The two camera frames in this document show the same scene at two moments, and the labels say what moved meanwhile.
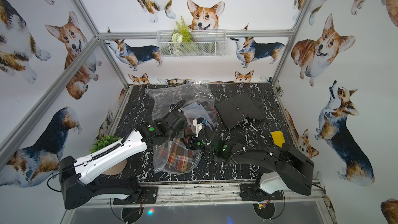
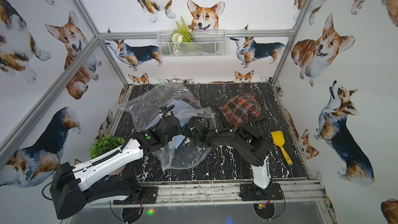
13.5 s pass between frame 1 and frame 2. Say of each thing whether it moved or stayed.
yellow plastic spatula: stayed
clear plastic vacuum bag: moved
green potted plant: stayed
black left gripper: stayed
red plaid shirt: moved
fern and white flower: stayed
